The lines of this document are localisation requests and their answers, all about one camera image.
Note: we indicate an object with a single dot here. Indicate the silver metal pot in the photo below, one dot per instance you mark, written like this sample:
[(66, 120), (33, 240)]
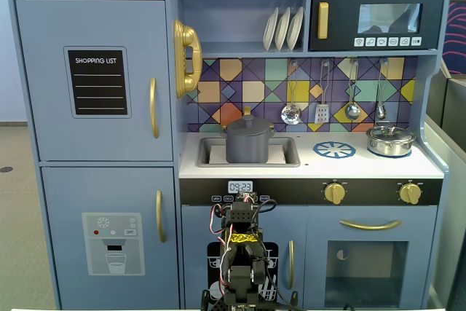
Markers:
[(389, 148)]

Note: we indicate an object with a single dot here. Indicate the gold stove knob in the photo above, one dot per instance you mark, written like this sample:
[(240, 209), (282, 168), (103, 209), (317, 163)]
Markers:
[(335, 193), (410, 193)]

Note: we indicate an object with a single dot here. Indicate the dishwasher door with dishes print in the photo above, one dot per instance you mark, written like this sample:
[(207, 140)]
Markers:
[(196, 227)]

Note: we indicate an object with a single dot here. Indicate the dark gray pot lid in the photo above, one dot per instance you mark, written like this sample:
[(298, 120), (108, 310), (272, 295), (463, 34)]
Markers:
[(248, 127)]

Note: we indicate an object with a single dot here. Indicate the silver metal pot lid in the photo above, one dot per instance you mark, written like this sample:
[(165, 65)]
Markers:
[(390, 132)]

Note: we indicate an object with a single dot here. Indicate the fridge door with shopping list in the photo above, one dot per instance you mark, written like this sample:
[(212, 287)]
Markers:
[(43, 125)]

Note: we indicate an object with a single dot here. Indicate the dark gray pot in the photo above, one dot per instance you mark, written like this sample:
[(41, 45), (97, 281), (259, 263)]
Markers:
[(247, 149)]

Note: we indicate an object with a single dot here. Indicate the black toy microwave door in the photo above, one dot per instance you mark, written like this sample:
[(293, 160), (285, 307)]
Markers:
[(342, 19)]

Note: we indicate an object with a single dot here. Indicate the fridge door with dispenser print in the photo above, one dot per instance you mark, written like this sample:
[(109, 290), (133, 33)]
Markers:
[(65, 187)]

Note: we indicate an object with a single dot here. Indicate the small metal spoon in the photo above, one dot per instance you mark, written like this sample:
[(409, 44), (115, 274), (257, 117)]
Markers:
[(381, 110)]

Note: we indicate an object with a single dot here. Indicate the gray toy sink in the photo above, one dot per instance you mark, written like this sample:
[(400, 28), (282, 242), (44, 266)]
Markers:
[(291, 160)]

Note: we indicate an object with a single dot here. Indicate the light blue toy kitchen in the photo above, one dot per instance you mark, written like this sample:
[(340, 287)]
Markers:
[(109, 180)]

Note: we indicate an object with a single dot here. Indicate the gold toy phone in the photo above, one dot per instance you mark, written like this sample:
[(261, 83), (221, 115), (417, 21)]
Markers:
[(189, 56)]

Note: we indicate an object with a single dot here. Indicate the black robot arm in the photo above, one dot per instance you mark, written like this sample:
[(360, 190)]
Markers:
[(240, 274)]

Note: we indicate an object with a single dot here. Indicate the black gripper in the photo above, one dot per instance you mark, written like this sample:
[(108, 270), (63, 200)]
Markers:
[(243, 197)]

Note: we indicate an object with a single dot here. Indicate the oven door with window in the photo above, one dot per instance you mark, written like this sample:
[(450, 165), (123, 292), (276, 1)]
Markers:
[(316, 252)]

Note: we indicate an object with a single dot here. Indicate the metal slotted spatula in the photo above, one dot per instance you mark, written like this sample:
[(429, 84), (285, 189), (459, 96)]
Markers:
[(322, 113)]

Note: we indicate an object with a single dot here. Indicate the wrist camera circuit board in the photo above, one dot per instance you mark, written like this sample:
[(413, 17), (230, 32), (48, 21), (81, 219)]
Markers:
[(247, 196)]

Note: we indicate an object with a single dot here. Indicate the gold toy faucet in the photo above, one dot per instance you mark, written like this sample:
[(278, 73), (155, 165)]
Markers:
[(247, 110)]

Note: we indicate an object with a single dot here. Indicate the metal slotted spoon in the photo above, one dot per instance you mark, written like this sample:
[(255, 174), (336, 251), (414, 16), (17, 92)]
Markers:
[(291, 114)]

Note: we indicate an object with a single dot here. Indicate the metal ladle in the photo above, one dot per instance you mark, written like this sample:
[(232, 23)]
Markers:
[(352, 110)]

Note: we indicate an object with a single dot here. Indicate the white toy plate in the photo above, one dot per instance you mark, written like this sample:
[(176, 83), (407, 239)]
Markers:
[(282, 28), (270, 30), (295, 28)]

